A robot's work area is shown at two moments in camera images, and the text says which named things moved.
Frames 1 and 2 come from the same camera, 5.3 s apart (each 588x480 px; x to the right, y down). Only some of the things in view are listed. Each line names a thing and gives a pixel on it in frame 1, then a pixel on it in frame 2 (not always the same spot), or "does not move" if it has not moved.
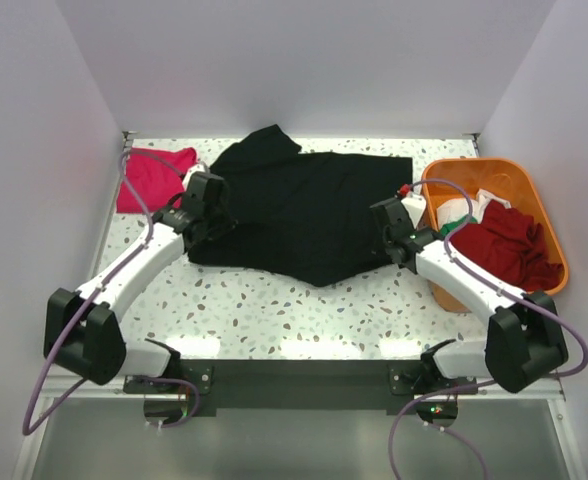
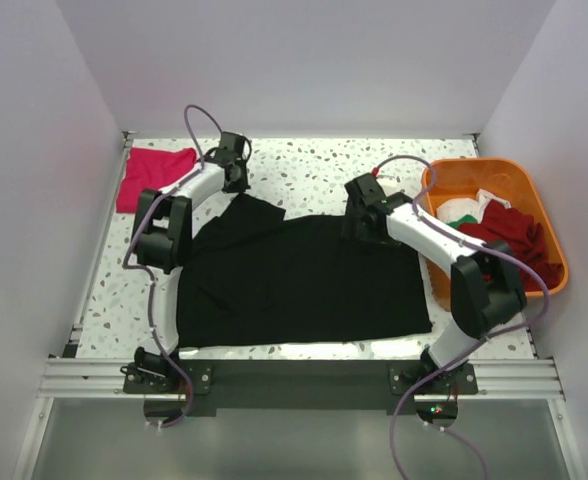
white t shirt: (471, 208) does not move
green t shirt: (445, 229) does not move
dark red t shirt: (509, 243) does not move
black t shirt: (306, 216) to (259, 277)
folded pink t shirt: (153, 178) does not move
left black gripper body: (219, 220) to (242, 179)
